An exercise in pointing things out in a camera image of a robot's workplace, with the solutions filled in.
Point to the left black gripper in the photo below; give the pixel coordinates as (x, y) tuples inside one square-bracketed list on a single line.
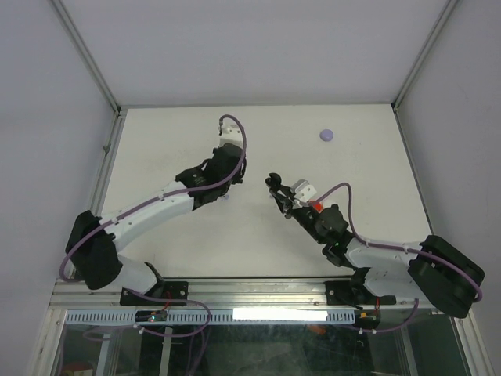
[(237, 178)]

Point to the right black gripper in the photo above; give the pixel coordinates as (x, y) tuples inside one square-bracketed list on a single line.
[(285, 202)]

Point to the black earbud charging case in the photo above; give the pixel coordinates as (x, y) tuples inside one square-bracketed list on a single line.
[(273, 181)]

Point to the red earbud charging case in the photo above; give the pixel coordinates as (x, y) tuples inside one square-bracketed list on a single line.
[(316, 205)]

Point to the purple earbud charging case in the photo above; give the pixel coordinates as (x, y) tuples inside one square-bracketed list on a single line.
[(326, 135)]

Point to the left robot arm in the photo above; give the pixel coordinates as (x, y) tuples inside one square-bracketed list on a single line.
[(95, 243)]

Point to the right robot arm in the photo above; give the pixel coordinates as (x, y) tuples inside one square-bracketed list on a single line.
[(432, 270)]

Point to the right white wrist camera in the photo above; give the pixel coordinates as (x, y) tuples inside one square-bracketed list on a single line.
[(303, 192)]

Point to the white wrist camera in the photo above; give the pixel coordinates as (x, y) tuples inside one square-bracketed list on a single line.
[(230, 134), (303, 192)]

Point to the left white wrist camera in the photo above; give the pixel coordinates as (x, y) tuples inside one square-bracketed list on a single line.
[(230, 134)]

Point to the slotted cable duct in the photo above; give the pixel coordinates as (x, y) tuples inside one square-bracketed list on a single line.
[(263, 315)]

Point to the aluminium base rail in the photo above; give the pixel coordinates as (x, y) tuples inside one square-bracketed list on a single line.
[(215, 293)]

